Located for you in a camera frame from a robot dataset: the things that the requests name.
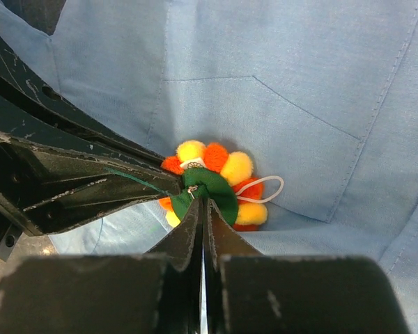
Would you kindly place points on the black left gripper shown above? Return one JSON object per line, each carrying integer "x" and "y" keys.
{"x": 54, "y": 188}

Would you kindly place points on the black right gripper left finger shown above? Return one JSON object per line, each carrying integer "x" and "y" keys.
{"x": 154, "y": 292}

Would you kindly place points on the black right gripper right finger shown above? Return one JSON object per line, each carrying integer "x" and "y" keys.
{"x": 249, "y": 292}

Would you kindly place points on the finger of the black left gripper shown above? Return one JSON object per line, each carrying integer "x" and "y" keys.
{"x": 31, "y": 111}

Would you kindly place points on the light blue button shirt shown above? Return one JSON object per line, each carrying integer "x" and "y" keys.
{"x": 321, "y": 93}

